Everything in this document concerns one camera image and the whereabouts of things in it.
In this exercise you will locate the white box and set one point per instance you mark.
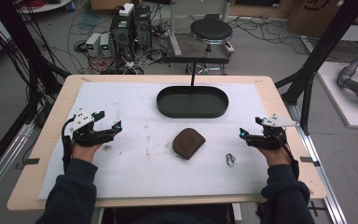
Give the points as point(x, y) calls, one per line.
point(126, 9)

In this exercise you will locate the black round stool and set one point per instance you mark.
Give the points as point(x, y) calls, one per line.
point(211, 31)

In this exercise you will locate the person's left hand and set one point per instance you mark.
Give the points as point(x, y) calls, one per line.
point(84, 153)

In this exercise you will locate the white table mat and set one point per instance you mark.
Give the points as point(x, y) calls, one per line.
point(130, 177)

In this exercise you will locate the aluminium rail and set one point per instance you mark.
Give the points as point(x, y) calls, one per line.
point(3, 163)
point(323, 174)

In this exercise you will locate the black oval tray with T-stand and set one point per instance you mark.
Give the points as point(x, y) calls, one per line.
point(192, 104)

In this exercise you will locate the black tape strip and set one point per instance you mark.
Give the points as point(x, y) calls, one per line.
point(309, 160)
point(31, 161)

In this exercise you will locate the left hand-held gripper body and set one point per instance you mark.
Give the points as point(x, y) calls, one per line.
point(85, 137)

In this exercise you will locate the black metal frame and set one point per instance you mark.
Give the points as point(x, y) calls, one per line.
point(15, 34)
point(332, 34)

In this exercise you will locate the black computer tower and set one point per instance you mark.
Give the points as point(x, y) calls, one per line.
point(121, 34)
point(142, 25)

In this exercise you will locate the white platform board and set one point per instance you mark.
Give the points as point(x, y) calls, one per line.
point(348, 109)

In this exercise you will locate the person's lap dark clothing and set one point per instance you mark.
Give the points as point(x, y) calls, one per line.
point(167, 216)

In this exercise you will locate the grey bench power supply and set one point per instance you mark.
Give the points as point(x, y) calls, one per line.
point(105, 45)
point(92, 43)

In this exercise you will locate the brown pouch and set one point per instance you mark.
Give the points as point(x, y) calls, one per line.
point(188, 143)

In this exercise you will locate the cardboard box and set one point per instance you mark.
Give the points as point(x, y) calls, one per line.
point(313, 12)

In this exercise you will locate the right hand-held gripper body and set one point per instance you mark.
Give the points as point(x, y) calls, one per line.
point(268, 141)

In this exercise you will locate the white table leg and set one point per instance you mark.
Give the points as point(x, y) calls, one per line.
point(174, 31)

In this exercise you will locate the silver metal carabiner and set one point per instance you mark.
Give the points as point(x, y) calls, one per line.
point(230, 159)

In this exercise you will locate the person's right hand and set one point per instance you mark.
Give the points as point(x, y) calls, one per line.
point(276, 157)

